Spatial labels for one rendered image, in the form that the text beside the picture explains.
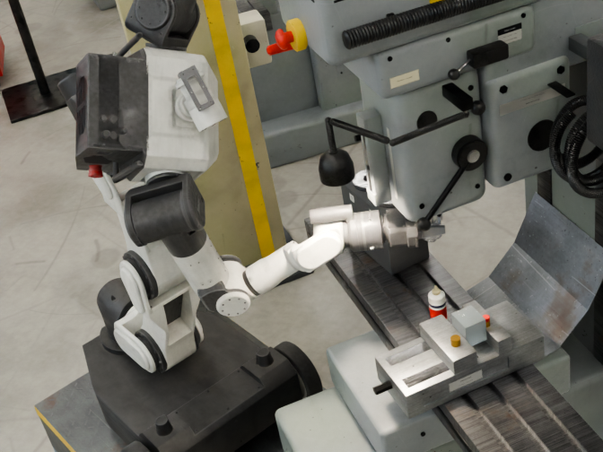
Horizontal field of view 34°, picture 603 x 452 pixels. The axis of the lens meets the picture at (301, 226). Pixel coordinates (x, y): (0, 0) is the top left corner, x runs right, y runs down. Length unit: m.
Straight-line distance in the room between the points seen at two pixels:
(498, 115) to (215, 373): 1.31
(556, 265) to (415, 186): 0.58
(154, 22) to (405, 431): 1.06
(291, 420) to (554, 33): 1.14
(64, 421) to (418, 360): 1.38
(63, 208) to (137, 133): 3.03
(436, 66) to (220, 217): 2.29
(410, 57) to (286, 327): 2.21
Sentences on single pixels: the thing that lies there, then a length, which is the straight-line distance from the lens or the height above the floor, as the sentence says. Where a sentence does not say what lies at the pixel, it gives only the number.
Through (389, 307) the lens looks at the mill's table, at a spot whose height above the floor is 0.93.
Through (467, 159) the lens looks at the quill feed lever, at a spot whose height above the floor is 1.45.
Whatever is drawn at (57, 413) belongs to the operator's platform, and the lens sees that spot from 3.24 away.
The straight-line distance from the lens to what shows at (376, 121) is 1.98.
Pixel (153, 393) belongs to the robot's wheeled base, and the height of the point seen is 0.57.
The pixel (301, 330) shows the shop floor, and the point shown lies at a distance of 3.87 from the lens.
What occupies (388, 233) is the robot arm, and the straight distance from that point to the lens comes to 2.15.
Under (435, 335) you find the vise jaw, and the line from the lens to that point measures 2.20.
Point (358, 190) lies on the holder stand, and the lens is 2.56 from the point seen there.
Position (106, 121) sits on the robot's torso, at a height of 1.62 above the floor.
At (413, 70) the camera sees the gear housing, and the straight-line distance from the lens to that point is 1.85.
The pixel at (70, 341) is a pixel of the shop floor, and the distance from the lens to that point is 4.16.
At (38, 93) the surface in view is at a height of 0.02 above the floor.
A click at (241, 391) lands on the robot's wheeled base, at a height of 0.59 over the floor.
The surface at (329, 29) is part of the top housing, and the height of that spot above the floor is 1.81.
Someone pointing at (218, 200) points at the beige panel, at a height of 0.39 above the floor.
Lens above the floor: 2.50
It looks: 34 degrees down
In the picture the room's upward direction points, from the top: 11 degrees counter-clockwise
